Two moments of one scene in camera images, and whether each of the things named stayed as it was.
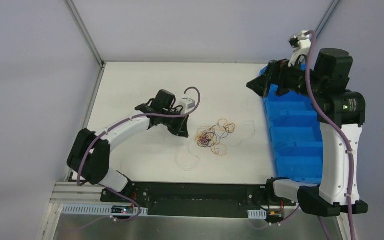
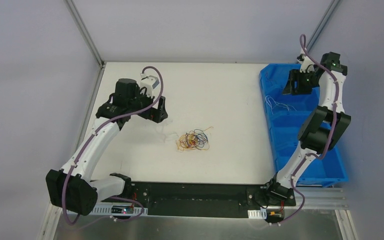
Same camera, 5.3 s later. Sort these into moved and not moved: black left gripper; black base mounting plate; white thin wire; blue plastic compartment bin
Moved: white thin wire; black left gripper
Not moved: black base mounting plate; blue plastic compartment bin
